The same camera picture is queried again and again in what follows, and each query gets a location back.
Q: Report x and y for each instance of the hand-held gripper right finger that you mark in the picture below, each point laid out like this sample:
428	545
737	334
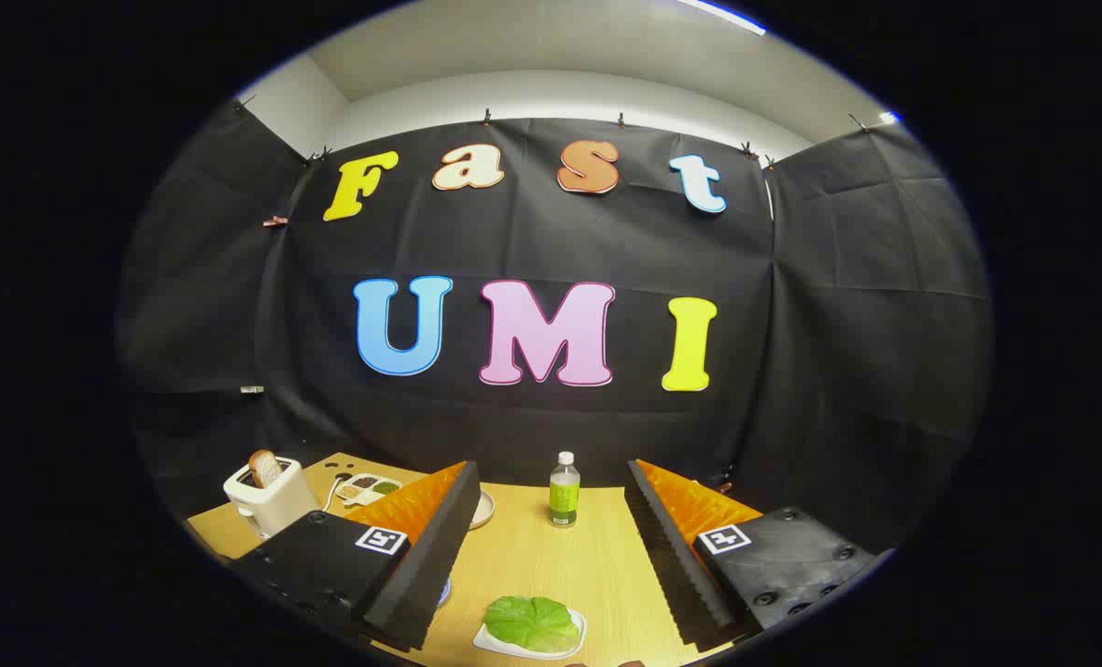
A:
667	556

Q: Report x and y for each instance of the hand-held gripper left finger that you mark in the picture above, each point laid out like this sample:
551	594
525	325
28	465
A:
440	556

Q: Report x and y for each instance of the green lettuce leaf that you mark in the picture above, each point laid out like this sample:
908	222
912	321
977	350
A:
532	622

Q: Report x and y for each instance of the thick toast bread slice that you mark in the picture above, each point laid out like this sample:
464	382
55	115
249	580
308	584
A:
265	468

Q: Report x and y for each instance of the blue round plate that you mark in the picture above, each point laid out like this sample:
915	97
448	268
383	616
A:
444	593

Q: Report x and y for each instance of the beige round plate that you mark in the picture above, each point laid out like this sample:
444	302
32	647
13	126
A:
483	509

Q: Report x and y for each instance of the small white plate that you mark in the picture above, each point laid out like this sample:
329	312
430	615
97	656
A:
482	638

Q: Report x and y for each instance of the white divided seasoning tray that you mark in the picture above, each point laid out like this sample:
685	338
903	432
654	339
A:
366	482

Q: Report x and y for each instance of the green label drink bottle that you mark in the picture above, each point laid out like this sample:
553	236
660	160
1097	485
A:
564	496

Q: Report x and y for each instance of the white toaster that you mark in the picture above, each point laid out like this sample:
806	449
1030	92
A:
278	508

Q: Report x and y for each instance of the black backdrop cloth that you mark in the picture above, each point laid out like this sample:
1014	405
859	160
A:
551	241

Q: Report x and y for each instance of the red clip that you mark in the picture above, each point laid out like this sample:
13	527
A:
274	221

